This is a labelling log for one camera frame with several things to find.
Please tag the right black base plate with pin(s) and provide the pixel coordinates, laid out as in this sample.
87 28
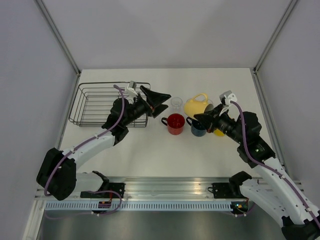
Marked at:
222 190

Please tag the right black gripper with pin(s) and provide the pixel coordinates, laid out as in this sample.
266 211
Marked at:
210 121

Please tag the left aluminium frame post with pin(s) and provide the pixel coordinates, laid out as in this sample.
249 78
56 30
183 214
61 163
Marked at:
57 35

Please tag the blue mug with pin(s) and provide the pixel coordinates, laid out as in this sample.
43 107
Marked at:
197 129

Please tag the black wire dish rack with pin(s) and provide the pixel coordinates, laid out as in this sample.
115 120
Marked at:
93 101

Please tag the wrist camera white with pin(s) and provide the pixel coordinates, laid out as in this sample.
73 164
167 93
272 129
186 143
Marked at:
130 89
226 99

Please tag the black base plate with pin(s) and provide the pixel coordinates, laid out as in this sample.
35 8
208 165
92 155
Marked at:
222 190
113 191

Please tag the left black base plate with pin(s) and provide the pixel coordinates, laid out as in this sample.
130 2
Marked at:
113 191

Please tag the aluminium frame post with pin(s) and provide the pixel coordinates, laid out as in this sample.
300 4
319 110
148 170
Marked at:
275 34
57 35

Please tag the right aluminium frame post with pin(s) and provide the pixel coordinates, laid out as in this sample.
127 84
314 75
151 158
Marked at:
275 34

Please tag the red mug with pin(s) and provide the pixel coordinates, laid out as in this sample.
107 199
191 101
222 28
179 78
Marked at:
175 123

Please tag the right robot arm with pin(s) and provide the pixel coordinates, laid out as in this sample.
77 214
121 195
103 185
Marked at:
298 217

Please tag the white slotted cable duct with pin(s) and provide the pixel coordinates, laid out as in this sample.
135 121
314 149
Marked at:
94 205

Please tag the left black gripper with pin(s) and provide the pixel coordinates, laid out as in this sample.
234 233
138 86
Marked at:
155 98

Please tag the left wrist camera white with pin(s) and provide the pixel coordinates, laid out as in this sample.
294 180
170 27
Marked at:
130 89

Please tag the pale yellow mug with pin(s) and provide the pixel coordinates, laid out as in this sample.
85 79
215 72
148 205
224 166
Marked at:
199 104

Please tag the aluminium front rail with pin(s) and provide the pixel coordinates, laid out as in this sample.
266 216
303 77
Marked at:
147 188

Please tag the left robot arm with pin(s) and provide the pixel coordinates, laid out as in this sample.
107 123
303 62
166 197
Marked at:
59 175

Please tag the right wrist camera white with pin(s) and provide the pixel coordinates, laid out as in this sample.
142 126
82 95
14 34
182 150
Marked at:
226 99

